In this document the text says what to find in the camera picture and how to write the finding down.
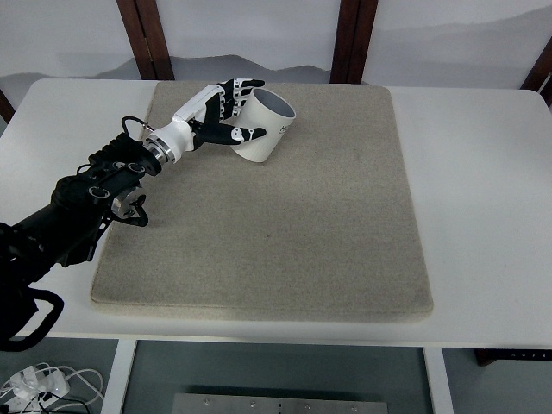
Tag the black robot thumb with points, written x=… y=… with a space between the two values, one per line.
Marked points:
x=224 y=134

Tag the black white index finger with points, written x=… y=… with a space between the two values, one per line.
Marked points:
x=242 y=84

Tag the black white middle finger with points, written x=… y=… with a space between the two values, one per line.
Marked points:
x=240 y=94

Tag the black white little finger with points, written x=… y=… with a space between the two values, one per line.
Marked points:
x=227 y=113

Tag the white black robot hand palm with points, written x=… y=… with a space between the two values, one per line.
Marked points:
x=168 y=143

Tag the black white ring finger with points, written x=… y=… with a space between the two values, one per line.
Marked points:
x=232 y=103

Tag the white ribbed cup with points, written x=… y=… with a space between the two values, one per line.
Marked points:
x=267 y=110

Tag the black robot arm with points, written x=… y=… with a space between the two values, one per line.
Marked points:
x=105 y=189

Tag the grey felt mat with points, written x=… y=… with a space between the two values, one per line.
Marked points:
x=323 y=230

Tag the white table leg left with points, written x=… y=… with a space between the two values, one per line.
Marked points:
x=118 y=382

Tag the white table leg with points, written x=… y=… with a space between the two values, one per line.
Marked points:
x=438 y=381
x=118 y=382

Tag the dark wooden furniture foot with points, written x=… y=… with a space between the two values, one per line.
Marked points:
x=487 y=356

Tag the white table leg right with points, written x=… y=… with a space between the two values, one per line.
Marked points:
x=438 y=381

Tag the dark wooden frame post left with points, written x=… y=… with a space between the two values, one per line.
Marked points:
x=141 y=20

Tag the dark wooden frame post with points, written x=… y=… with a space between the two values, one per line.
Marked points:
x=141 y=20
x=539 y=77
x=353 y=34

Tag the dark wooden frame post centre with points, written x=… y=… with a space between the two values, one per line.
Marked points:
x=353 y=34

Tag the metal base plate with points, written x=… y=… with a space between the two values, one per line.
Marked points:
x=212 y=403

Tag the white power strip with cables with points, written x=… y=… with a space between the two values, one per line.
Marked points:
x=44 y=388

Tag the dark wooden frame post right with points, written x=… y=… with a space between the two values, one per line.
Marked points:
x=539 y=77

